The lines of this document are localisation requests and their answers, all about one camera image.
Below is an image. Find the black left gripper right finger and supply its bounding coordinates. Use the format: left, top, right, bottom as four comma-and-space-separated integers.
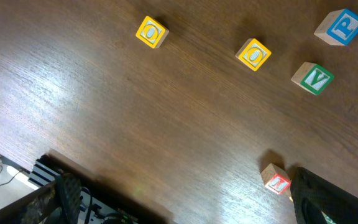
290, 167, 358, 224

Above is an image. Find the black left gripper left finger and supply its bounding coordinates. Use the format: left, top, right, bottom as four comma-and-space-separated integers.
0, 174, 81, 223

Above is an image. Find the red I letter block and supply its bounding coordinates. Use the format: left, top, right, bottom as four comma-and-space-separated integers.
260, 163, 291, 195

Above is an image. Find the yellow D block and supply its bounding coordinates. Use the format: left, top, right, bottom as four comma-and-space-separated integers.
135, 16, 169, 49

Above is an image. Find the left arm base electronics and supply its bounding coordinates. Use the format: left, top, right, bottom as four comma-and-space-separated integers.
0, 146, 173, 224

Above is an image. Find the yellow O block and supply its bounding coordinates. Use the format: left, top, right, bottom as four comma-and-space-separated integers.
236, 39, 272, 72

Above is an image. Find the green V block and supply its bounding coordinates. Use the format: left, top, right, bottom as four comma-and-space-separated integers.
291, 62, 334, 96

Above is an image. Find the blue block centre left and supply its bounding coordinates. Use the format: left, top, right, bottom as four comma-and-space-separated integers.
314, 9, 358, 46

